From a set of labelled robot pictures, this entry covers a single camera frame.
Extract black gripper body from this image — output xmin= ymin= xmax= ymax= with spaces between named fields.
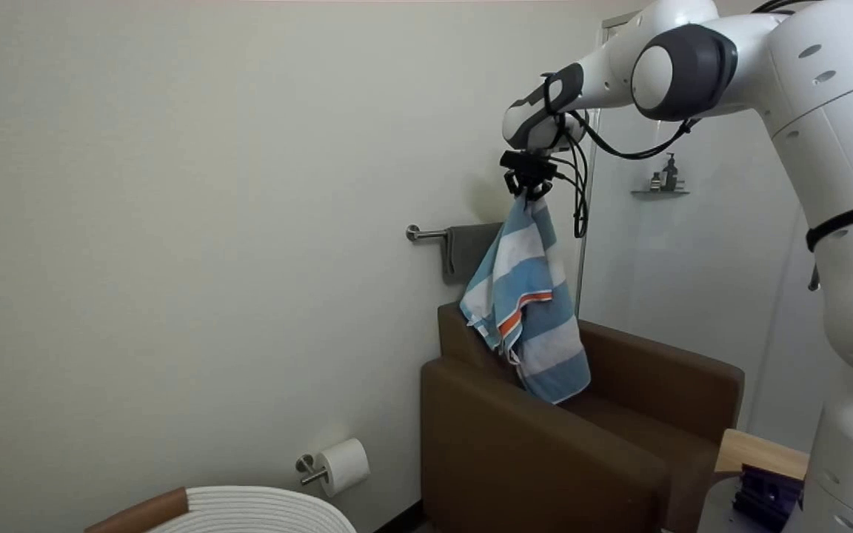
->
xmin=496 ymin=146 xmax=558 ymax=202

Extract blue white striped towel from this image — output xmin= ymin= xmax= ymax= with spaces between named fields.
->
xmin=455 ymin=191 xmax=594 ymax=409

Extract white laundry basket bag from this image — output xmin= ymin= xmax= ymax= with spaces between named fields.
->
xmin=83 ymin=482 xmax=358 ymax=533

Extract grey hanging towel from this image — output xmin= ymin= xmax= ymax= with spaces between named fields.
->
xmin=438 ymin=221 xmax=502 ymax=288

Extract chrome towel bar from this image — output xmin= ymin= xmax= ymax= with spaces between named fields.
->
xmin=403 ymin=221 xmax=450 ymax=245

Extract glass shower shelf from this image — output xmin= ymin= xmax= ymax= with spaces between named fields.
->
xmin=626 ymin=183 xmax=692 ymax=202

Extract small dark shelf items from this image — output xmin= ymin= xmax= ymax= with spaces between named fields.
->
xmin=644 ymin=151 xmax=684 ymax=191

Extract glass shower partition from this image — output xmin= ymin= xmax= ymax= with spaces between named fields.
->
xmin=572 ymin=0 xmax=844 ymax=455

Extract white toilet paper roll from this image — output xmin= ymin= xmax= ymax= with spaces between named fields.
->
xmin=317 ymin=434 xmax=372 ymax=496

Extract light wooden side table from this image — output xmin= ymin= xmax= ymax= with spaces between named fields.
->
xmin=712 ymin=427 xmax=812 ymax=485

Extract chrome toilet paper holder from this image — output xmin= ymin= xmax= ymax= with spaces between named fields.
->
xmin=293 ymin=449 xmax=333 ymax=488

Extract purple object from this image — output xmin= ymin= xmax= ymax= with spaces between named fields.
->
xmin=730 ymin=464 xmax=806 ymax=533

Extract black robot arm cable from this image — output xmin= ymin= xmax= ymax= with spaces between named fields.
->
xmin=542 ymin=67 xmax=703 ymax=239

